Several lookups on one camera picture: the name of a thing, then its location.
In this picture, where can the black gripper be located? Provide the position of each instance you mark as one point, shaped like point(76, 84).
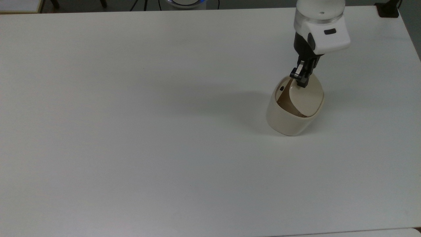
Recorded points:
point(304, 49)

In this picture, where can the cream trash bin lid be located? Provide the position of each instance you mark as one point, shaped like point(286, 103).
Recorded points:
point(309, 98)

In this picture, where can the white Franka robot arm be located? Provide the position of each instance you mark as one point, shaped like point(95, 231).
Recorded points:
point(320, 26)

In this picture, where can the cream trash bin body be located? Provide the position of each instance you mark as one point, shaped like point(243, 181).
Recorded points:
point(284, 123)

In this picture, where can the black table clamp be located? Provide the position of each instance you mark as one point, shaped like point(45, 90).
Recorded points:
point(388, 9)

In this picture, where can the dark chair leg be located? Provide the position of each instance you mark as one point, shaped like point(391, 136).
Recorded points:
point(103, 3)
point(55, 3)

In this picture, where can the wood-edged side table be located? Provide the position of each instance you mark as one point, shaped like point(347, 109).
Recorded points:
point(19, 6)

